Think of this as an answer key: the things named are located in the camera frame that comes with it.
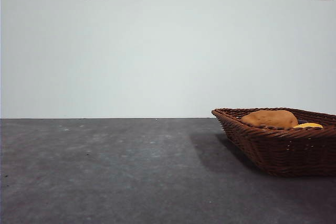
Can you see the brown potato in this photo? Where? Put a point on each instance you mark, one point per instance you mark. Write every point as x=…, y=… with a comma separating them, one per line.
x=270, y=119

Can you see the brown wicker basket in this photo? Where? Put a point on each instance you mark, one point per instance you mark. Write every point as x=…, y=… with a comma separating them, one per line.
x=283, y=150

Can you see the yellow corn cob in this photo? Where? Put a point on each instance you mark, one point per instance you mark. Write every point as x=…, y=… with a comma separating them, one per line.
x=309, y=125

